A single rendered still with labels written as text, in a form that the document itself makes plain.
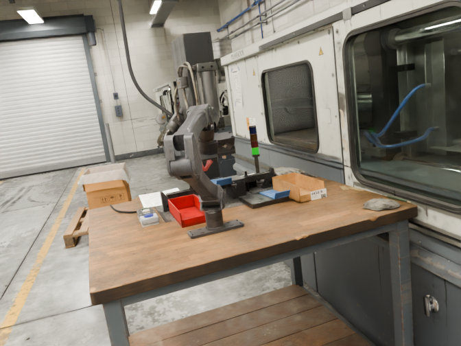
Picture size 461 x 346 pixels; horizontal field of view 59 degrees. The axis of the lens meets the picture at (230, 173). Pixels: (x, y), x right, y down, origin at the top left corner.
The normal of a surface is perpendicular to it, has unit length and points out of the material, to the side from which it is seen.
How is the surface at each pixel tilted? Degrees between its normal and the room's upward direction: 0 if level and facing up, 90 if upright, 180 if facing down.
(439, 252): 90
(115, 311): 90
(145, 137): 90
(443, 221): 90
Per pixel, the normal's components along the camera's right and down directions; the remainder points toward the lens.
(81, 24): 0.27, 0.15
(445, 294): -0.95, 0.18
